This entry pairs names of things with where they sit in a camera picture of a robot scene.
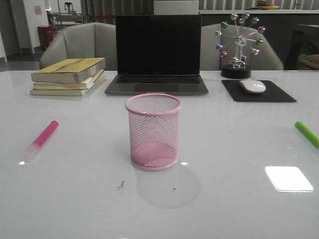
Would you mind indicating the pink highlighter pen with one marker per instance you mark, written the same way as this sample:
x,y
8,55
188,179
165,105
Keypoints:
x,y
40,141

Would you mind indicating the green highlighter pen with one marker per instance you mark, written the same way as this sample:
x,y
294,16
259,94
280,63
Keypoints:
x,y
307,133

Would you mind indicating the pink mesh pen holder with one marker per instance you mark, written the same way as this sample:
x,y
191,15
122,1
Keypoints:
x,y
154,129

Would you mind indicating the grey laptop black screen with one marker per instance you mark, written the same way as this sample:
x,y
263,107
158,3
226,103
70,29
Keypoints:
x,y
158,54

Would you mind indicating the middle cream book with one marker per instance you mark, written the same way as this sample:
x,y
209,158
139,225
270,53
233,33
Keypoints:
x,y
84,85

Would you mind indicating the cream book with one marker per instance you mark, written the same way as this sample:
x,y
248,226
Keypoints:
x,y
84,85
33,91

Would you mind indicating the ferris wheel desk ornament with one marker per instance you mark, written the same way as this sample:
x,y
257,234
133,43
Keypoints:
x,y
237,45

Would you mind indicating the white computer mouse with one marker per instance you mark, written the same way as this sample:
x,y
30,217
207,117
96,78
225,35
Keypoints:
x,y
252,86

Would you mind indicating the top yellow book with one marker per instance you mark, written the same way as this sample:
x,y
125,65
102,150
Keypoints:
x,y
69,70

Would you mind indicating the grey armchair left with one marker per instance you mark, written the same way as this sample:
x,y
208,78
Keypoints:
x,y
88,40

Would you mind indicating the grey armchair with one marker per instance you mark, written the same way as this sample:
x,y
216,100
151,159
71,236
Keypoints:
x,y
88,40
267,59

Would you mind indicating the grey armchair right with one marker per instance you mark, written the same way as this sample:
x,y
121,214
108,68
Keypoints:
x,y
267,59

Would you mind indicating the black mouse pad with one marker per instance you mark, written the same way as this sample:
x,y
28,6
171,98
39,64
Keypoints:
x,y
272,93

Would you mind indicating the bottom cream book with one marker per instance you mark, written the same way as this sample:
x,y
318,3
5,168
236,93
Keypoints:
x,y
33,91

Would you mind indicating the red bin background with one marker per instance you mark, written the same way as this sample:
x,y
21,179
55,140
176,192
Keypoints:
x,y
45,36

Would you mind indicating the fruit bowl on counter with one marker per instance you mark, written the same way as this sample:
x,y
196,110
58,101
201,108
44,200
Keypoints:
x,y
265,5

